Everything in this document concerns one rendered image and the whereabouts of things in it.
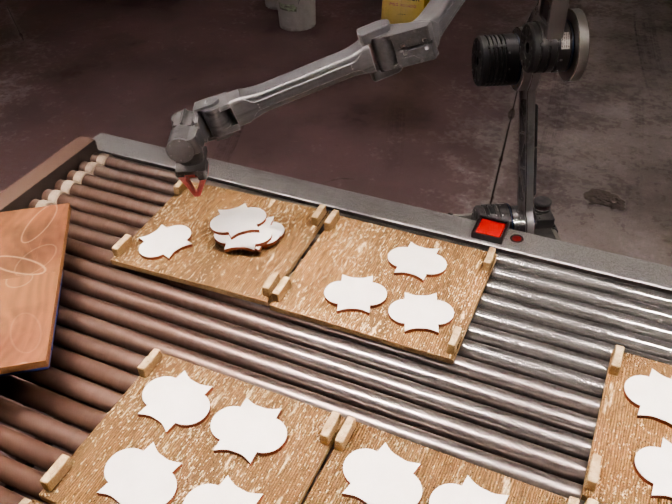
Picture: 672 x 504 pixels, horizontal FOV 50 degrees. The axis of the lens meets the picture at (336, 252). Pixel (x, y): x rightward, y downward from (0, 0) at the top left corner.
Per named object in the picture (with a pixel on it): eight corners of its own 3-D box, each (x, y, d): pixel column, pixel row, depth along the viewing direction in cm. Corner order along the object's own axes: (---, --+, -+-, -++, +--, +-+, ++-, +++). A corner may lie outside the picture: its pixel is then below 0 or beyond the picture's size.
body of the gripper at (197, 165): (207, 152, 163) (203, 124, 158) (206, 177, 155) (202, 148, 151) (179, 154, 163) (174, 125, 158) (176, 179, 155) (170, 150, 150)
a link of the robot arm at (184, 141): (235, 128, 155) (218, 94, 150) (231, 157, 147) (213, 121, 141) (184, 144, 157) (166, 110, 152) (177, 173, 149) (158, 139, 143)
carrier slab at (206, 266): (188, 185, 194) (187, 180, 193) (329, 216, 181) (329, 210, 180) (111, 264, 169) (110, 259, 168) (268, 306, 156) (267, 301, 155)
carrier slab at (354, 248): (335, 219, 180) (335, 214, 179) (496, 259, 166) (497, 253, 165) (269, 310, 156) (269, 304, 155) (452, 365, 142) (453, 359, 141)
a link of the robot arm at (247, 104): (398, 61, 155) (385, 15, 149) (405, 72, 151) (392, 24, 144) (215, 136, 157) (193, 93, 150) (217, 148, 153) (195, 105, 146)
